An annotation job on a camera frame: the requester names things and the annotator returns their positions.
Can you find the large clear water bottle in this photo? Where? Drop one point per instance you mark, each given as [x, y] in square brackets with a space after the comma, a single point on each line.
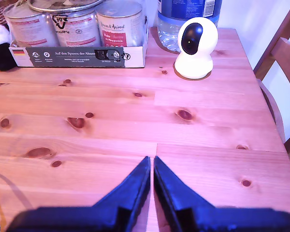
[169, 31]

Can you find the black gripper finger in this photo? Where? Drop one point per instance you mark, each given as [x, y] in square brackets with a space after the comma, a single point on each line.
[130, 193]
[174, 193]

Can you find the silver can pale label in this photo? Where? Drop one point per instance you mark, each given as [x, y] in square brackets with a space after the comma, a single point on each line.
[31, 29]

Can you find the panda plush toy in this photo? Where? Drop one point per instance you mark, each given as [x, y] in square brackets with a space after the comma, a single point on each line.
[1, 53]

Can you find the silver can red label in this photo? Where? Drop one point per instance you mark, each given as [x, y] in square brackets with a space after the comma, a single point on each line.
[118, 26]

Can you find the small white round camera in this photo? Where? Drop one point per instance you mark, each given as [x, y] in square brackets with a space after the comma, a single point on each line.
[195, 62]

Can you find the brown wooden chair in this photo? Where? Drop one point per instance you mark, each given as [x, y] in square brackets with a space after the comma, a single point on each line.
[286, 52]

